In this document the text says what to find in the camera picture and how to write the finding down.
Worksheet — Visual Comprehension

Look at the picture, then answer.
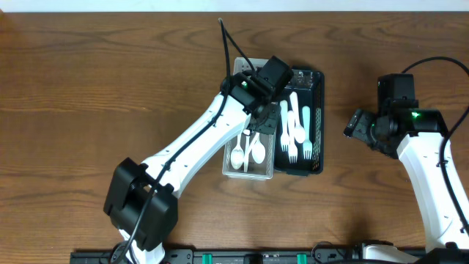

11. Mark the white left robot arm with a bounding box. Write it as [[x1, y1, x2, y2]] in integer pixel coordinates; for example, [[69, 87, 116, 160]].
[[103, 74, 287, 263]]

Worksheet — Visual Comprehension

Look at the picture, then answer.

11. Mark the mint green plastic fork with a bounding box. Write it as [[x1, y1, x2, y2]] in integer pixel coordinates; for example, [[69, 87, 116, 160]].
[[302, 106, 313, 160]]

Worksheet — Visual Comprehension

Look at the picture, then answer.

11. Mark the pink plastic spoon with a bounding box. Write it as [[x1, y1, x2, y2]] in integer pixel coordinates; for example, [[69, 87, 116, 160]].
[[289, 92, 306, 144]]

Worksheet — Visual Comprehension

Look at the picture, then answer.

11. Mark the white plastic fork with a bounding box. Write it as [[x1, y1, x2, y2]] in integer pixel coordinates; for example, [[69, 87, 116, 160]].
[[279, 100, 289, 152]]

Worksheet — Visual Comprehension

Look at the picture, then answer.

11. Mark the white plastic spoon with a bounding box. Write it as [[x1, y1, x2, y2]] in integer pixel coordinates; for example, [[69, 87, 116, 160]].
[[230, 133, 244, 169], [243, 132, 257, 172], [251, 133, 266, 164]]

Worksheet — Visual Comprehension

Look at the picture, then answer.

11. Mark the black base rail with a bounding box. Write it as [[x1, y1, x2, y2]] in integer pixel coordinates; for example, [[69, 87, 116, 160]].
[[70, 241, 468, 264]]

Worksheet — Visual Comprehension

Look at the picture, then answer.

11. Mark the black plastic basket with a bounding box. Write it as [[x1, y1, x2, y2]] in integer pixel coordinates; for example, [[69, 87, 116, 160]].
[[273, 67, 325, 177]]

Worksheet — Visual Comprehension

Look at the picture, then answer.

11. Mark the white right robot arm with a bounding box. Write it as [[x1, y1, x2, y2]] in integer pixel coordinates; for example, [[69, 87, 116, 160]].
[[344, 109, 468, 263]]

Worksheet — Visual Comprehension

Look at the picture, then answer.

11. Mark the pale pink plastic fork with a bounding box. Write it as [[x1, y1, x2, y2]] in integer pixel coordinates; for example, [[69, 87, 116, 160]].
[[287, 111, 298, 164]]

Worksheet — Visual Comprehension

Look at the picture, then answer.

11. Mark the clear plastic basket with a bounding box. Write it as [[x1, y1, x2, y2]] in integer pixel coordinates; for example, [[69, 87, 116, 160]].
[[221, 56, 281, 181]]

